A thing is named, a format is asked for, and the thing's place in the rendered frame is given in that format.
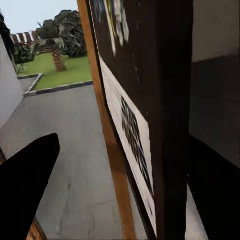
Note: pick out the door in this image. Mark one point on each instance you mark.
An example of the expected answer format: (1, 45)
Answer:
(50, 83)

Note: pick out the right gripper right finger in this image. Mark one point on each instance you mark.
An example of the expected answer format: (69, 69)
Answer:
(215, 186)

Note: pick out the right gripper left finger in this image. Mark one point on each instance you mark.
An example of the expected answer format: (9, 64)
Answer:
(23, 181)

